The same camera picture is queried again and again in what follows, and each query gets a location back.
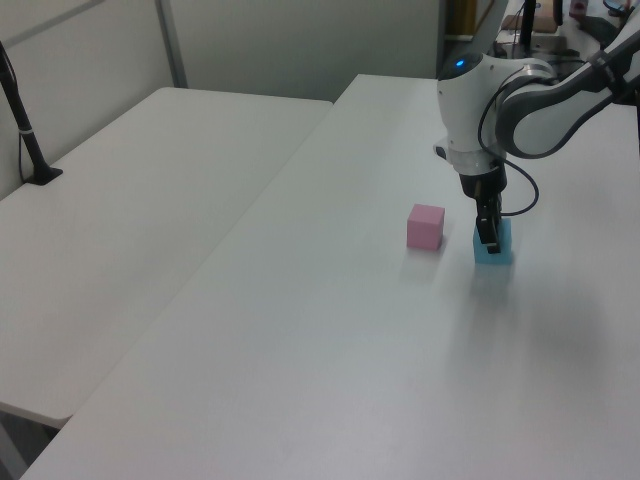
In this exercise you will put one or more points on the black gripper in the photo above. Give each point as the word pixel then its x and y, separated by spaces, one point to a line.
pixel 482 185

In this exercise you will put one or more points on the blue foam cube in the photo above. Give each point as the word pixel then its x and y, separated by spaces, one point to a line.
pixel 504 250

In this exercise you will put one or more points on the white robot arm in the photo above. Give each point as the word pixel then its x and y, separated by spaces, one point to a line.
pixel 465 110

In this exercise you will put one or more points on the pink foam cube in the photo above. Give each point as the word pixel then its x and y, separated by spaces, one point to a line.
pixel 425 227

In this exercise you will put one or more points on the black background pole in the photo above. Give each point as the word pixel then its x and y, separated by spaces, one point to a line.
pixel 529 22

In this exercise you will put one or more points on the brown cardboard box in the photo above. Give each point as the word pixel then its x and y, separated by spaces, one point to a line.
pixel 545 22

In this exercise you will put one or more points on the white side table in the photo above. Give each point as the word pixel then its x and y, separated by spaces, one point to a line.
pixel 150 200

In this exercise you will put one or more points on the black camera stand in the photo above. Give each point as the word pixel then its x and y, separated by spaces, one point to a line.
pixel 27 135

